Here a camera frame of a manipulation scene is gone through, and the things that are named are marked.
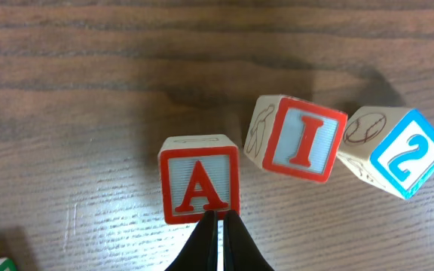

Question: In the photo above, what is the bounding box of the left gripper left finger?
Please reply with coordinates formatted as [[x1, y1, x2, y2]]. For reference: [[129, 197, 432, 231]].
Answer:
[[166, 211, 218, 271]]

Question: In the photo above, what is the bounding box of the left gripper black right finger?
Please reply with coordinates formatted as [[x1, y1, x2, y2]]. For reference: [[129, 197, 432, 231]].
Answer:
[[223, 210, 274, 271]]

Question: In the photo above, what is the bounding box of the red letter A block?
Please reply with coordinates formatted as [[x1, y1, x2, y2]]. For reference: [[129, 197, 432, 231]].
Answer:
[[157, 134, 240, 224]]

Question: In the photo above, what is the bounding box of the red letter I block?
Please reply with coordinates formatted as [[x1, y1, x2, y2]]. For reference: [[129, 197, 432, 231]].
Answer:
[[243, 95, 348, 183]]

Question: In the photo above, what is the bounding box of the blue number 2 block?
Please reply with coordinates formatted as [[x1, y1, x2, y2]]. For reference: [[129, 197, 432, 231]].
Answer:
[[338, 106, 434, 199]]

